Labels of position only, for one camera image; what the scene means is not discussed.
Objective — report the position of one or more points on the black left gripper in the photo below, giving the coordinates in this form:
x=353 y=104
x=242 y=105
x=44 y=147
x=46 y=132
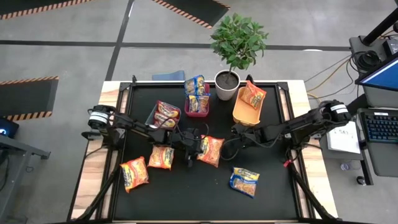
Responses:
x=186 y=140

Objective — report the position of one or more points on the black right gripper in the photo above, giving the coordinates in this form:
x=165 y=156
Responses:
x=258 y=135

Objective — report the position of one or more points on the blue-grey plastic basket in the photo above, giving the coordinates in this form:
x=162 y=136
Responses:
x=150 y=118

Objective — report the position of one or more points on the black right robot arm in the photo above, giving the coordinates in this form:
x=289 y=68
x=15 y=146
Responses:
x=304 y=123

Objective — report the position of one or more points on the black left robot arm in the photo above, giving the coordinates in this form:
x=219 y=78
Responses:
x=136 y=126

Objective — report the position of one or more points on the orange plastic basket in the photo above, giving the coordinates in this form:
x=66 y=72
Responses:
x=244 y=115

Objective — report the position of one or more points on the pink plastic basket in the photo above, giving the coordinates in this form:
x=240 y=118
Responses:
x=194 y=114

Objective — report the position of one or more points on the green plant in white pot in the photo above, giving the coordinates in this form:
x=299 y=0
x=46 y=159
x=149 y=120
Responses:
x=223 y=93

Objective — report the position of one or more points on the black table mat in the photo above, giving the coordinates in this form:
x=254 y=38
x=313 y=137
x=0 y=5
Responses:
x=202 y=205

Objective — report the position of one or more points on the red tag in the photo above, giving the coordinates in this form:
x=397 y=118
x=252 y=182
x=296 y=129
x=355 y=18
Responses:
x=285 y=162

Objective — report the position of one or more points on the wooden table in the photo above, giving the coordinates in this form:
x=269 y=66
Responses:
x=321 y=186

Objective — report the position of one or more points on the clear plastic bottle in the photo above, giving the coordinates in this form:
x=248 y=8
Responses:
x=345 y=166

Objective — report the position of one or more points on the black caster wheel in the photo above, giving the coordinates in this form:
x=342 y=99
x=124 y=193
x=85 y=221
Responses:
x=360 y=180

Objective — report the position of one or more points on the black hazard-striped floor mat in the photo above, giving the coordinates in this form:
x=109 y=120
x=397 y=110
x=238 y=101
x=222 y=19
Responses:
x=192 y=7
x=18 y=6
x=25 y=98

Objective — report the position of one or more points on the black backlit keyboard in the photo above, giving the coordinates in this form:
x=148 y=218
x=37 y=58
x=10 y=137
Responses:
x=381 y=127

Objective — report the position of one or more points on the grey equipment cart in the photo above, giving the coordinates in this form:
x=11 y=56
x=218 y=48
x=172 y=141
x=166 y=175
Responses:
x=385 y=158

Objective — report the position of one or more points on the computer monitor blue screen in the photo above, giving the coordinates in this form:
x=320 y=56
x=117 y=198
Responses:
x=382 y=76

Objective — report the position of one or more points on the grey metal desk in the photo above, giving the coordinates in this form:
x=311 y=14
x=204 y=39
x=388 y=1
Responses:
x=18 y=147

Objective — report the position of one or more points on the black pole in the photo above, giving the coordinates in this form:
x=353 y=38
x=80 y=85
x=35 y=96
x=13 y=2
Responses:
x=381 y=28

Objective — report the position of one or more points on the black device with blue light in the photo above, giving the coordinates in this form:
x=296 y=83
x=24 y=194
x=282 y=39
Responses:
x=9 y=124

